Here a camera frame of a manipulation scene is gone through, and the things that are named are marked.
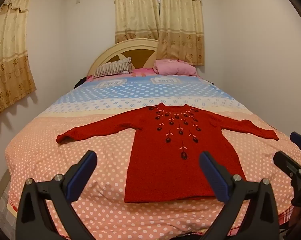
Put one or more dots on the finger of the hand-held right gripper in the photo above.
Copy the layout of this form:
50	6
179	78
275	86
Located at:
286	163
299	140

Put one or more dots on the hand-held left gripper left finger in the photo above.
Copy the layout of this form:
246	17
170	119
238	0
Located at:
81	177

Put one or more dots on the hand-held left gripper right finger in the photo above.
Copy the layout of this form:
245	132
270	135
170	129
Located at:
215	177

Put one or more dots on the red embroidered knit sweater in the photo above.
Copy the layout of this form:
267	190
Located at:
170	160

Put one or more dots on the polka dot bedspread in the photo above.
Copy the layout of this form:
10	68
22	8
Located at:
65	155

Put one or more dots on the red plaid cloth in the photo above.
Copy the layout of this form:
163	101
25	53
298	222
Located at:
285	216

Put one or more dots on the dark cloth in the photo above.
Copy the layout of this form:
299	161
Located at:
79	82

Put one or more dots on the striped pillow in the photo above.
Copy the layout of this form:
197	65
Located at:
113	68

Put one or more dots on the pink folded blanket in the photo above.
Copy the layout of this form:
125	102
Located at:
174	67

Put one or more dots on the pink patterned bed sheet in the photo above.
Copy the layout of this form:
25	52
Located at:
140	72

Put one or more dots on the cream wooden headboard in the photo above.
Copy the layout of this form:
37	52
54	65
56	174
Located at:
110	52

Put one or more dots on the beige floral curtain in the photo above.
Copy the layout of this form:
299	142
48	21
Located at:
181	25
8	55
136	12

